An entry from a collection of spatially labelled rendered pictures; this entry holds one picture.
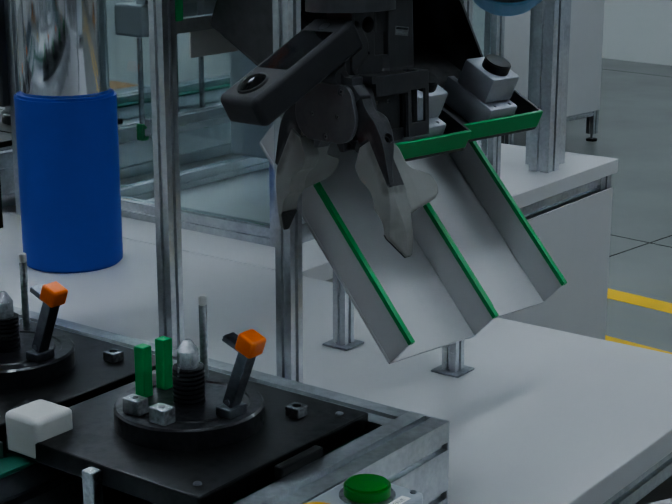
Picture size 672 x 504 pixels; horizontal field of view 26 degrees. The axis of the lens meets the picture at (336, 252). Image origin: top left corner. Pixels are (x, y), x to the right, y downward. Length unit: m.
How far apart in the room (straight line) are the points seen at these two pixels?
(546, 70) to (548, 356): 1.16
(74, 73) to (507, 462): 0.98
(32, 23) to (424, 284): 0.90
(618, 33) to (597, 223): 8.18
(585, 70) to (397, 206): 6.72
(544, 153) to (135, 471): 1.84
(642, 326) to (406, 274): 3.35
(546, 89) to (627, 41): 8.27
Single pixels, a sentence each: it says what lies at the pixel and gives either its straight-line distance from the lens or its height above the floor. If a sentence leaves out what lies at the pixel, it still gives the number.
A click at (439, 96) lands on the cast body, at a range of 1.46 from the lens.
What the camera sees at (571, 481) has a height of 0.86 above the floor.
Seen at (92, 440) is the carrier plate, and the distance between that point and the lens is 1.35.
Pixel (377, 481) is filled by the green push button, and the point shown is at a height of 0.97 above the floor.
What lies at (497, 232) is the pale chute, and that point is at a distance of 1.70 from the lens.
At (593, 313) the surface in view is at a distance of 3.18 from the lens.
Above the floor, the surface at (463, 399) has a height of 0.86.
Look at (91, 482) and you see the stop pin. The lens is 1.29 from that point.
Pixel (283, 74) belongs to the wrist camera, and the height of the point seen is 1.32.
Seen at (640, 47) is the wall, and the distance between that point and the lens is 11.17.
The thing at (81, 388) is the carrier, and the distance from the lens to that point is 1.47.
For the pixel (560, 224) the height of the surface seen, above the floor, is 0.76.
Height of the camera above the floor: 1.48
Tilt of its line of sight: 15 degrees down
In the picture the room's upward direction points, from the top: straight up
